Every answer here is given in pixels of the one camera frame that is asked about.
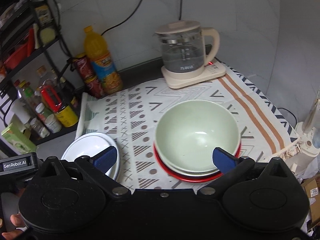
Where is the white plate Baking print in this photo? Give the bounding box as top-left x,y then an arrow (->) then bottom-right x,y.
61,132 -> 120,180

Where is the orange juice bottle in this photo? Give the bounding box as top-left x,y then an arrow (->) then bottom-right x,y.
84,25 -> 123,94

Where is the cream kettle base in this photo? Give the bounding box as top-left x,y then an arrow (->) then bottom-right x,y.
161,61 -> 226,89

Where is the cardboard box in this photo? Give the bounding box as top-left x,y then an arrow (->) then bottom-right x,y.
302,174 -> 319,231

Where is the black power cable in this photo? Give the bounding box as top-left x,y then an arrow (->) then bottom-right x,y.
176,0 -> 185,22
101,0 -> 150,36

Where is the white utensil sterilizer holder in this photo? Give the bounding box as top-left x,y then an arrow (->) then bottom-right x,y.
285,100 -> 320,176

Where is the pale green bowl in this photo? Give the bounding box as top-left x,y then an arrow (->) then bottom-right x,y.
154,100 -> 241,173
156,149 -> 226,177

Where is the red and black bowl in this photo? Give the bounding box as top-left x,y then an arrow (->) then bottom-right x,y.
152,142 -> 242,183

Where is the pale green bowl front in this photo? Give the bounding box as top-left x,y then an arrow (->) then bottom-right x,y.
154,100 -> 241,173

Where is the green label sauce bottle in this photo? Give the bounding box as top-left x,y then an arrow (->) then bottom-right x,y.
18,80 -> 42,110

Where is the red plastic basin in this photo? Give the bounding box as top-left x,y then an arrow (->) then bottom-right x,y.
4,28 -> 35,70

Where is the white lidded seasoning jar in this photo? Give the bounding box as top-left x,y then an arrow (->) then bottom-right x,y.
35,103 -> 62,133

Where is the left black power cable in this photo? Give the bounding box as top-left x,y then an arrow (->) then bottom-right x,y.
101,0 -> 150,36

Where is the soy sauce jug red handle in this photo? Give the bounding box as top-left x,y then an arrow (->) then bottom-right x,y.
41,85 -> 79,128

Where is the small clear spice jar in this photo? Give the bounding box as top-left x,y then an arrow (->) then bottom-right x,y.
30,118 -> 50,138

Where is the green product box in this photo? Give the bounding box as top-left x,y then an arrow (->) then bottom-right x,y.
1,123 -> 36,154

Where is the patterned fringed table cloth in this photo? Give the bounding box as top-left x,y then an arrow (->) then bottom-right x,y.
76,68 -> 300,190

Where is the black metal shelf rack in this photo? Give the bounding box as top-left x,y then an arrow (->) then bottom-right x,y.
0,0 -> 83,145

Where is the right black power cable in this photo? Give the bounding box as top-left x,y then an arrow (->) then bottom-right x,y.
176,0 -> 185,22

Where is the glass electric kettle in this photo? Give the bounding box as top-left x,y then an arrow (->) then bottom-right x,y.
155,21 -> 220,74

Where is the person's left hand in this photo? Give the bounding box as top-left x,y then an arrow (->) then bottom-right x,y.
2,213 -> 25,240

